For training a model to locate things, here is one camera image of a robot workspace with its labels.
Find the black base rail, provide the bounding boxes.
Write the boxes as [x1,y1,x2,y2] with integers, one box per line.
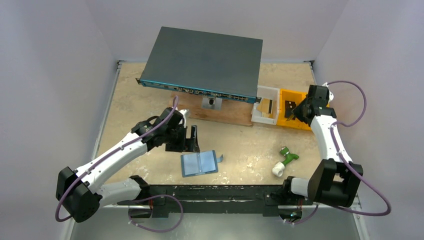
[118,184,313,219]

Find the green pipe valve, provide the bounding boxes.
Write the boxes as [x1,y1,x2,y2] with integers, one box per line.
[279,146,299,166]

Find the blue card holder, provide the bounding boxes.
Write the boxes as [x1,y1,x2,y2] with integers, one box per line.
[180,150,225,178]

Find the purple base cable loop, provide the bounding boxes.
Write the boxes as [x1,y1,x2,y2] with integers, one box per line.
[127,194,184,233]

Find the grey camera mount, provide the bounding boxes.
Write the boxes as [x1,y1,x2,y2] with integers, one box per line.
[201,96,222,111]

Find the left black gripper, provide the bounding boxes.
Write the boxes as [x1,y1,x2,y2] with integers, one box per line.
[164,124,199,153]

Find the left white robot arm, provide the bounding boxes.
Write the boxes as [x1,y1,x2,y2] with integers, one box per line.
[55,107,200,223]

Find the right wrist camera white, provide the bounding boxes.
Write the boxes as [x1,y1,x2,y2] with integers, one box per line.
[322,82,334,98]

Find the black block in bin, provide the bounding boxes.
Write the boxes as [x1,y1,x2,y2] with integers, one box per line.
[284,100,297,112]

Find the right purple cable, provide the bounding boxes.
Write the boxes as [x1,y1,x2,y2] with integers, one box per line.
[326,80,392,217]

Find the amber item in tray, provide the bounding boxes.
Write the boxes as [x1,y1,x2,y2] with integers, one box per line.
[256,98,274,118]

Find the clear plastic card sleeves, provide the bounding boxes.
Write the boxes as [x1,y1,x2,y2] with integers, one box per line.
[182,152,218,176]

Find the yellow bin left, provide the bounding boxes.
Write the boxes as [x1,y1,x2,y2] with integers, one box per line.
[276,88,311,131]

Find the grey network switch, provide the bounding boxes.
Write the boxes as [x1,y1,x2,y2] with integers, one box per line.
[136,26,263,104]

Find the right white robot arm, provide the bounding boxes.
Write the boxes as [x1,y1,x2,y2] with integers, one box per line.
[280,85,364,208]

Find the white pvc pipe fitting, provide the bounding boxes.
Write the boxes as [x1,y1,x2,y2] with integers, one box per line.
[271,162,286,177]

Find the wooden board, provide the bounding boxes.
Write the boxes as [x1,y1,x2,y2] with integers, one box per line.
[168,92,254,127]

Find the grey card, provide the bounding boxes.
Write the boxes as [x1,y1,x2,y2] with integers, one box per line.
[268,99,273,115]

